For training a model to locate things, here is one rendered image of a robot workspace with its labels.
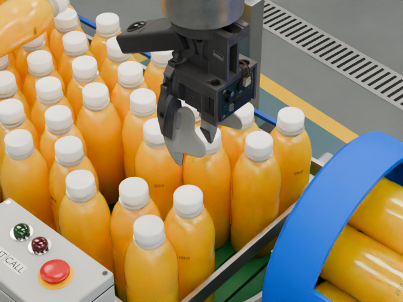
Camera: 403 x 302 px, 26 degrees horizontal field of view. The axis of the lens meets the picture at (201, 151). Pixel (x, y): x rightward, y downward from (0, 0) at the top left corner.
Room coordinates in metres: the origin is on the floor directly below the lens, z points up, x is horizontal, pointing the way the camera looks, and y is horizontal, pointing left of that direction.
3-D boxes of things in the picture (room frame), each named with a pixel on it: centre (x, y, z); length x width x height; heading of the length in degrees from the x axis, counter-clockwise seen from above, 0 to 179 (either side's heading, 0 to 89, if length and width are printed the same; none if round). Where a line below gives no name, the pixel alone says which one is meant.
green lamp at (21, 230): (0.76, 0.23, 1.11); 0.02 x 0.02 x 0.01
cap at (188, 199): (0.82, 0.02, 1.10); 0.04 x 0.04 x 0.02
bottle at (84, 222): (0.85, 0.16, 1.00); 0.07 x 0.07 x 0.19
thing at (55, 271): (0.69, 0.18, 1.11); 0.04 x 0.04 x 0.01
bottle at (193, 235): (0.82, 0.02, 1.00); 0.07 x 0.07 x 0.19
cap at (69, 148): (0.92, 0.19, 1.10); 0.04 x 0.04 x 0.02
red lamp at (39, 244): (0.74, 0.20, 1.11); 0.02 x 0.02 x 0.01
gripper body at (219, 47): (0.80, -0.01, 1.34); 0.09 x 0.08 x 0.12; 48
